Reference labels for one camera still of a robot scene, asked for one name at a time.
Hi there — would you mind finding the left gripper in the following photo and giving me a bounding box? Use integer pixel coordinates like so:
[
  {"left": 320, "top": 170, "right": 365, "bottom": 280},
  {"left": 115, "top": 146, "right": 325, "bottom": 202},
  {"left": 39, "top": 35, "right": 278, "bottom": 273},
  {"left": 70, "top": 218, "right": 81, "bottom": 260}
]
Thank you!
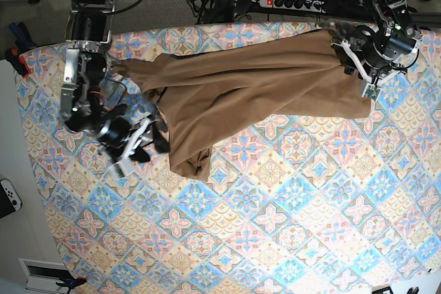
[{"left": 331, "top": 25, "right": 420, "bottom": 100}]

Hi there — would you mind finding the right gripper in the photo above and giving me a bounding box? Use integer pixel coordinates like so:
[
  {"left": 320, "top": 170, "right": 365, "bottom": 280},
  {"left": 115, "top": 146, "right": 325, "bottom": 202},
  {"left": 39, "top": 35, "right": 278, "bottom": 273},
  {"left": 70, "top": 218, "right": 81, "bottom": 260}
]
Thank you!
[{"left": 94, "top": 104, "right": 170, "bottom": 178}]

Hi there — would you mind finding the brown t-shirt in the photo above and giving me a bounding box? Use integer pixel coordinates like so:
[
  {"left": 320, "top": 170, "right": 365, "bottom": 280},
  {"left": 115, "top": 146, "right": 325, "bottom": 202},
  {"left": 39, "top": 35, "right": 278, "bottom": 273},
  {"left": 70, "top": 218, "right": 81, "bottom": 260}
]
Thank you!
[{"left": 112, "top": 30, "right": 371, "bottom": 180}]

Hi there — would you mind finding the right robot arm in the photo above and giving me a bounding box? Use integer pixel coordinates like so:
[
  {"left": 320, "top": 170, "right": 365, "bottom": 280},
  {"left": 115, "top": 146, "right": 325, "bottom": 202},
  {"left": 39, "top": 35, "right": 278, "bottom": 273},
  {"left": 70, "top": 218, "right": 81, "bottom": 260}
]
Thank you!
[{"left": 60, "top": 0, "right": 170, "bottom": 178}]

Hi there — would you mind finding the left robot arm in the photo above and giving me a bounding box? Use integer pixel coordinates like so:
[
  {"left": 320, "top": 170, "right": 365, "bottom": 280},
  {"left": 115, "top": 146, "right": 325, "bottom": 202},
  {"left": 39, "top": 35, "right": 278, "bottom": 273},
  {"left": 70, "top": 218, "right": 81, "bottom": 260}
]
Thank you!
[{"left": 331, "top": 0, "right": 421, "bottom": 101}]

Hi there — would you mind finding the white power strip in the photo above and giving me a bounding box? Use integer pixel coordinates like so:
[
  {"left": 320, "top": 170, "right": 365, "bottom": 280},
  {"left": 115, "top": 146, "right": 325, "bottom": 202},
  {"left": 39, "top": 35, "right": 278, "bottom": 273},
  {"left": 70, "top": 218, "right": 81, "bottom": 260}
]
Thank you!
[{"left": 258, "top": 0, "right": 325, "bottom": 13}]

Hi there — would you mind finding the patterned tile tablecloth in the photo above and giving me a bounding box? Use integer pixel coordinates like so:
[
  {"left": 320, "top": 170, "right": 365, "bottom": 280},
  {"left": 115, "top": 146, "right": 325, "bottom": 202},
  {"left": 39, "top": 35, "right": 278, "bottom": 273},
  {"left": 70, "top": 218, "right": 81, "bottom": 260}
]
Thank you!
[{"left": 16, "top": 32, "right": 440, "bottom": 293}]

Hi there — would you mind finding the game console controller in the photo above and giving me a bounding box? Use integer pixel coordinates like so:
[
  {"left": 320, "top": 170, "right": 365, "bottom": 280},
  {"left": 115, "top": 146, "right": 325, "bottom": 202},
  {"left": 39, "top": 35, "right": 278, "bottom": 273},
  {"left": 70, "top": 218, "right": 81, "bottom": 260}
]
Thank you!
[{"left": 0, "top": 178, "right": 22, "bottom": 218}]

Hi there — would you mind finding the orange black bottom clamp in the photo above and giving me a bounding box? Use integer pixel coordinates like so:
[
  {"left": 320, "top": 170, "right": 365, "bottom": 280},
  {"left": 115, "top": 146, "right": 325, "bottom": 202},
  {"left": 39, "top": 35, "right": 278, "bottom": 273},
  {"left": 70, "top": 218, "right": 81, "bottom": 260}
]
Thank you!
[{"left": 56, "top": 277, "right": 87, "bottom": 293}]

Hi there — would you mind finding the red black clamp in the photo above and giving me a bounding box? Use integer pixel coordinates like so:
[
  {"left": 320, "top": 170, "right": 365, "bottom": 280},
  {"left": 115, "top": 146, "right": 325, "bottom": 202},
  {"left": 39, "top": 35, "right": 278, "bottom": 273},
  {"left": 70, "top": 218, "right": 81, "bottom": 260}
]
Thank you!
[{"left": 5, "top": 48, "right": 30, "bottom": 78}]

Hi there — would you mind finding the white box with window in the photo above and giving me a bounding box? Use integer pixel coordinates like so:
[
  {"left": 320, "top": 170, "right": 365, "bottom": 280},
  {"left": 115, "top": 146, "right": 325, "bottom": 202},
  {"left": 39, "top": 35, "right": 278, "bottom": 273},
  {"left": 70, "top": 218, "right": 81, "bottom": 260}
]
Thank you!
[{"left": 19, "top": 258, "right": 70, "bottom": 293}]

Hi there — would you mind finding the blue black clamp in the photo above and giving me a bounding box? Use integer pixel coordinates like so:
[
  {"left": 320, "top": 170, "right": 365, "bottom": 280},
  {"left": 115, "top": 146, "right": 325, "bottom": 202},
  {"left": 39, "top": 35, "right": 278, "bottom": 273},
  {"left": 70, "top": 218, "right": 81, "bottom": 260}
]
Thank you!
[{"left": 9, "top": 22, "right": 37, "bottom": 52}]

